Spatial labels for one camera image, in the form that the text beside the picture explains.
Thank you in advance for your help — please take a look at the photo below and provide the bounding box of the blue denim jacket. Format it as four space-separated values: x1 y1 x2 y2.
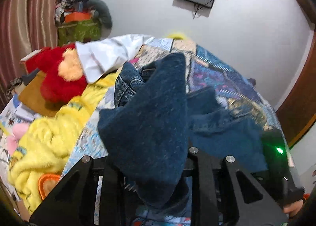
98 53 267 217

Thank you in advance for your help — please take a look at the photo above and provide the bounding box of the pile of mixed clothes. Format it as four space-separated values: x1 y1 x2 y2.
55 0 89 25

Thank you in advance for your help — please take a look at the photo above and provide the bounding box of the right human hand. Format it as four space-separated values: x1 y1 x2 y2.
283 199 304 218

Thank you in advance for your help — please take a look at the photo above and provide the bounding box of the yellow fleece blanket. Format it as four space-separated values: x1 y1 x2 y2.
8 73 118 214

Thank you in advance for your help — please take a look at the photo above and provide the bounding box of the brown wooden wardrobe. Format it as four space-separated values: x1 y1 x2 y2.
275 0 316 149

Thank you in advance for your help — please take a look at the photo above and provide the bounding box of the brown wooden board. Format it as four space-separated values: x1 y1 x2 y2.
18 71 64 117

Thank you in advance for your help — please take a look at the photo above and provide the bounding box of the red plush toy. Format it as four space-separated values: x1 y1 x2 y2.
20 43 87 104

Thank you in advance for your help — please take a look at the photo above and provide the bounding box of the blue patchwork bedspread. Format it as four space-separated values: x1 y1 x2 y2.
60 37 296 226

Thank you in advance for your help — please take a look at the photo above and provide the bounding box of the white shirt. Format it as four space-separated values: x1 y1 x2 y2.
75 34 154 84

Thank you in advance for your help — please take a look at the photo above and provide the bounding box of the yellow headboard edge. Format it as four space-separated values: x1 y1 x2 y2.
167 32 187 40

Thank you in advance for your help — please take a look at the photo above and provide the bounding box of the orange box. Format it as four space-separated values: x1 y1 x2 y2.
65 11 92 23

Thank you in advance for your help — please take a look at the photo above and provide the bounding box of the striped red curtain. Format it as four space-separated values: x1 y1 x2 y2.
1 0 57 108

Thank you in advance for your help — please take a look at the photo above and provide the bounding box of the grey plush toy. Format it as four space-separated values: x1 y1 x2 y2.
85 0 113 29

